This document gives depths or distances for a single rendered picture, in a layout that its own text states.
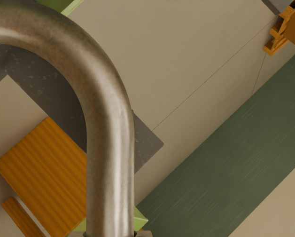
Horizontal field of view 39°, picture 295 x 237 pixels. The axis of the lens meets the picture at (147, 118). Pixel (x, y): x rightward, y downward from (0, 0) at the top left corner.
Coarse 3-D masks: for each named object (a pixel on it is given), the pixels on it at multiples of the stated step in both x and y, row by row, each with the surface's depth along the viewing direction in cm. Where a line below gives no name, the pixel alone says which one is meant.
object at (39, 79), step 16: (32, 0) 29; (0, 48) 29; (16, 48) 29; (0, 64) 29; (16, 64) 29; (32, 64) 29; (48, 64) 29; (0, 80) 30; (16, 80) 29; (32, 80) 29; (48, 80) 29; (64, 80) 29; (32, 96) 29; (48, 96) 29; (64, 96) 29; (48, 112) 29; (64, 112) 29; (80, 112) 29; (64, 128) 29; (80, 128) 29; (144, 128) 30; (80, 144) 29; (144, 144) 30; (160, 144) 30; (144, 160) 30
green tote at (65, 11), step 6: (36, 0) 43; (42, 0) 43; (48, 0) 43; (54, 0) 42; (60, 0) 42; (66, 0) 42; (72, 0) 42; (78, 0) 43; (48, 6) 42; (54, 6) 42; (60, 6) 42; (66, 6) 42; (72, 6) 43; (60, 12) 42; (66, 12) 43
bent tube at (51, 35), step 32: (0, 0) 25; (0, 32) 25; (32, 32) 25; (64, 32) 25; (64, 64) 25; (96, 64) 25; (96, 96) 25; (96, 128) 25; (128, 128) 25; (96, 160) 25; (128, 160) 25; (96, 192) 25; (128, 192) 25; (96, 224) 25; (128, 224) 25
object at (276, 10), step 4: (264, 0) 32; (268, 0) 32; (272, 0) 32; (276, 0) 32; (280, 0) 32; (284, 0) 32; (288, 0) 32; (292, 0) 32; (268, 4) 32; (272, 4) 32; (276, 4) 32; (280, 4) 32; (284, 4) 32; (288, 4) 32; (272, 8) 32; (276, 8) 32; (280, 8) 32; (284, 8) 32; (272, 12) 33; (276, 12) 33; (280, 12) 32
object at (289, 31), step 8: (288, 8) 440; (288, 16) 439; (280, 24) 484; (288, 24) 452; (272, 32) 477; (280, 32) 467; (288, 32) 461; (272, 40) 509; (280, 40) 486; (288, 40) 515; (264, 48) 509; (272, 48) 496; (280, 48) 514
